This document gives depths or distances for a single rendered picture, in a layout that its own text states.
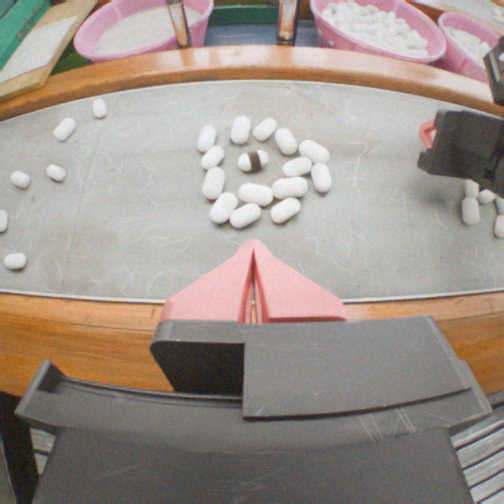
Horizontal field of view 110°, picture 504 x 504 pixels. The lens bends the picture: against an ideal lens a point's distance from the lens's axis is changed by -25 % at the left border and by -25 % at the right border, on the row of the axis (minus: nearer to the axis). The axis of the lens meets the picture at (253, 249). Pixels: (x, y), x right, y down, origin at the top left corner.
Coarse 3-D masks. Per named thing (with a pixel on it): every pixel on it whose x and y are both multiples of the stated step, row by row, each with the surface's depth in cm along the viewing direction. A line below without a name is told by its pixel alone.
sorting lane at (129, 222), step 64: (0, 128) 30; (128, 128) 28; (192, 128) 28; (320, 128) 28; (384, 128) 28; (0, 192) 26; (64, 192) 26; (128, 192) 26; (192, 192) 26; (320, 192) 26; (384, 192) 26; (448, 192) 26; (0, 256) 24; (64, 256) 24; (128, 256) 24; (192, 256) 24; (320, 256) 24; (384, 256) 24; (448, 256) 24
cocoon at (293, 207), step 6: (288, 198) 24; (294, 198) 24; (282, 204) 23; (288, 204) 23; (294, 204) 23; (276, 210) 23; (282, 210) 23; (288, 210) 23; (294, 210) 23; (276, 216) 23; (282, 216) 23; (288, 216) 23
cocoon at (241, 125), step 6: (234, 120) 26; (240, 120) 25; (246, 120) 26; (234, 126) 26; (240, 126) 25; (246, 126) 26; (234, 132) 25; (240, 132) 25; (246, 132) 26; (234, 138) 26; (240, 138) 25; (246, 138) 26
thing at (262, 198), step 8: (248, 184) 24; (256, 184) 24; (240, 192) 24; (248, 192) 23; (256, 192) 23; (264, 192) 23; (272, 192) 24; (248, 200) 24; (256, 200) 24; (264, 200) 24
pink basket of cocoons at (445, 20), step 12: (444, 24) 35; (456, 24) 36; (468, 24) 35; (480, 24) 34; (444, 36) 32; (480, 36) 36; (492, 36) 34; (456, 48) 30; (456, 60) 32; (468, 60) 30; (456, 72) 34; (468, 72) 32; (480, 72) 30
